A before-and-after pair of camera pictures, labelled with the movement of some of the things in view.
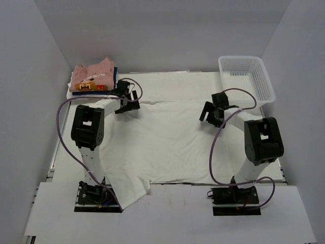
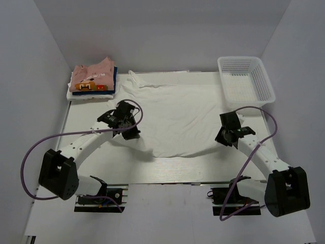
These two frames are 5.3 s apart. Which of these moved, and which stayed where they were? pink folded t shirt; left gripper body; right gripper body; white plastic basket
Moved: right gripper body; left gripper body
Stayed: white plastic basket; pink folded t shirt
